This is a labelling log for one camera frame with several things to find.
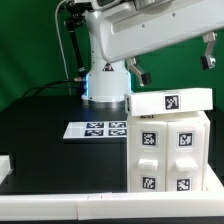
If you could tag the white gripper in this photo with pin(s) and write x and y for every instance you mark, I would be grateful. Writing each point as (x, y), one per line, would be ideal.
(124, 32)

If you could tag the small white cabinet top box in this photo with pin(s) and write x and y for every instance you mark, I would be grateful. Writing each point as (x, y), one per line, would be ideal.
(168, 101)

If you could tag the white cabinet door panel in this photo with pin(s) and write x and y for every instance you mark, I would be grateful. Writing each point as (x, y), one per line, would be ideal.
(186, 145)
(146, 156)

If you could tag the white cabinet body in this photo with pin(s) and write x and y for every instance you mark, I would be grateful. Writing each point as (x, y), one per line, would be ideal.
(189, 116)

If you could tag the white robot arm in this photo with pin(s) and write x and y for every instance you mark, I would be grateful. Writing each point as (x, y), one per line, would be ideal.
(108, 82)

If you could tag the white U-shaped obstacle fence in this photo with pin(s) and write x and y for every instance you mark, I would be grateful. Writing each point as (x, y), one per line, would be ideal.
(209, 202)

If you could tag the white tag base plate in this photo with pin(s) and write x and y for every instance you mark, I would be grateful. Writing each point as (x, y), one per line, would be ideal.
(95, 129)

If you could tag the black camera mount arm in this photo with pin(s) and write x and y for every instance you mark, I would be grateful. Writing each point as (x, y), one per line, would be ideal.
(74, 21)

